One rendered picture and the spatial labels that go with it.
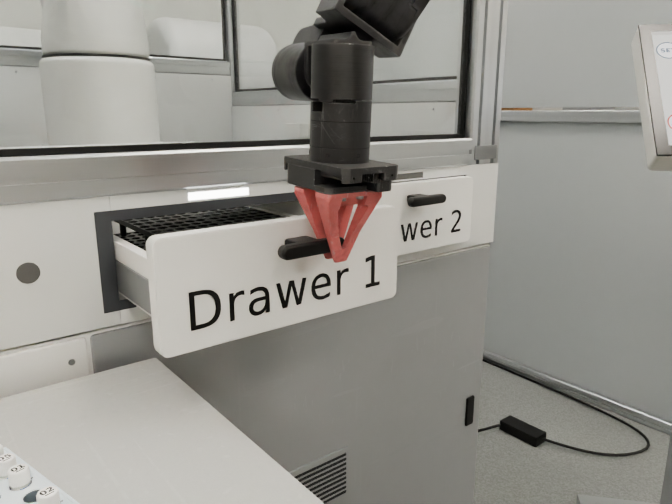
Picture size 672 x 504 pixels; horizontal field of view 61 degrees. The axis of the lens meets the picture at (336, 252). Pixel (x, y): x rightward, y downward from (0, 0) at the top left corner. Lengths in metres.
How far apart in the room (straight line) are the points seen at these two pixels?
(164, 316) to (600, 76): 1.85
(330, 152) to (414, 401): 0.61
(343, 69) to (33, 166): 0.32
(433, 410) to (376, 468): 0.15
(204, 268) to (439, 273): 0.54
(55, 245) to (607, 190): 1.82
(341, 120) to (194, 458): 0.31
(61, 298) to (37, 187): 0.12
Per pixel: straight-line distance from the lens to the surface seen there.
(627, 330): 2.20
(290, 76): 0.58
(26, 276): 0.65
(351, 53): 0.52
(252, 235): 0.55
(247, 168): 0.72
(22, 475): 0.44
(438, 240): 0.94
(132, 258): 0.62
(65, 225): 0.65
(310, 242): 0.54
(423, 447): 1.11
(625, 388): 2.28
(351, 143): 0.52
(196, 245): 0.52
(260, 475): 0.47
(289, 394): 0.84
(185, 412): 0.57
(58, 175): 0.64
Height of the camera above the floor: 1.03
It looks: 14 degrees down
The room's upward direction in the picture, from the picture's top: straight up
